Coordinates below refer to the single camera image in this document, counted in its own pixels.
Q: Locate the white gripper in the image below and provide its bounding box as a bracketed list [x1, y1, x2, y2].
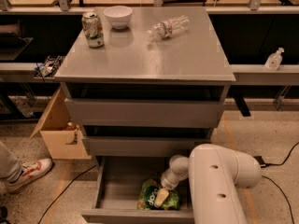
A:
[154, 169, 188, 208]

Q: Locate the green rice chip bag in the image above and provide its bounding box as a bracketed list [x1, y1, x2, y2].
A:
[136, 178, 179, 210]

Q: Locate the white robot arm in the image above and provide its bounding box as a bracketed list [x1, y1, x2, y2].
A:
[155, 144, 262, 224]

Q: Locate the grey open bottom drawer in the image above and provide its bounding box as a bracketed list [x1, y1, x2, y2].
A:
[81, 157, 194, 224]

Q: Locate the grey middle drawer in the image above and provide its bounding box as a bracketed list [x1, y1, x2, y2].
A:
[82, 136, 210, 157]

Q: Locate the grey drawer cabinet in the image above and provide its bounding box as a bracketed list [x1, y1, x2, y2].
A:
[54, 6, 236, 224]

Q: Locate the grey top drawer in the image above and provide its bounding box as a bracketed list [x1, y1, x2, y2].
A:
[64, 98, 223, 128]

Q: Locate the black foot pedal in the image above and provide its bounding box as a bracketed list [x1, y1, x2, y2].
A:
[253, 156, 266, 168]

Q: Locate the cardboard box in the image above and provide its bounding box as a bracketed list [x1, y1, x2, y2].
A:
[31, 88, 91, 160]

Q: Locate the white red sneaker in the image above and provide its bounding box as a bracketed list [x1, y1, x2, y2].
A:
[5, 159, 53, 193]

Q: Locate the grey trouser leg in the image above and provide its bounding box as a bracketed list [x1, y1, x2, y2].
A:
[0, 141, 22, 183]

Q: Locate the clear plastic water bottle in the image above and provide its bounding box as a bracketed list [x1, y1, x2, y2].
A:
[147, 15, 190, 42]

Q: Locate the white ceramic bowl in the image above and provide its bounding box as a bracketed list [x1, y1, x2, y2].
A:
[104, 6, 133, 29]

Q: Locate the green white soda can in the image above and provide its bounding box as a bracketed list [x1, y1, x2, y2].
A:
[81, 12, 104, 48]

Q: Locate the long grey bench shelf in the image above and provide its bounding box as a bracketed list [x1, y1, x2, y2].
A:
[0, 63, 299, 86]

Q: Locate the black floor cable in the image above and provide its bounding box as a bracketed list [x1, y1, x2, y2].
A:
[37, 164, 97, 224]

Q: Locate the black pedal cable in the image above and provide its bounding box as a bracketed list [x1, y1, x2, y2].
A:
[261, 141, 299, 224]

